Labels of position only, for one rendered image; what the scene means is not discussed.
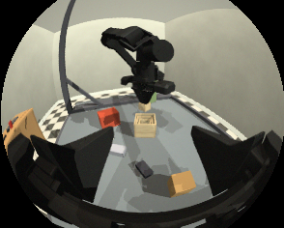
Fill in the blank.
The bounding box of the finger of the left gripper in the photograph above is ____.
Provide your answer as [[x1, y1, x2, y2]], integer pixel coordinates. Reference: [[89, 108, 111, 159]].
[[130, 85, 146, 103], [142, 89, 155, 104]]

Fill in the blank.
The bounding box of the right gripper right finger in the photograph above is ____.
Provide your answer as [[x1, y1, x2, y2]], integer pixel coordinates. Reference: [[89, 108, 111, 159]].
[[191, 126, 265, 196]]

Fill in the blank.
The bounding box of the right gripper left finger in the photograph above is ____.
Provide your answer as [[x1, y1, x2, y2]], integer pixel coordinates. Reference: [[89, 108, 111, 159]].
[[30, 127, 114, 203]]

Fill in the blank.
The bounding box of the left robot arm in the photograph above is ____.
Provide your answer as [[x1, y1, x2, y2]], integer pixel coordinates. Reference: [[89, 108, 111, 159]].
[[100, 26, 174, 75]]

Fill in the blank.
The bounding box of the small white block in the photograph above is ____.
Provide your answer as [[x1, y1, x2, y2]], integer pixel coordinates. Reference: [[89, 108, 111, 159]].
[[109, 144, 127, 157]]

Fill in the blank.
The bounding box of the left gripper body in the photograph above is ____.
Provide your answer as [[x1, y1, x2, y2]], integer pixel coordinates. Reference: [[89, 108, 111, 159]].
[[121, 62, 175, 95]]

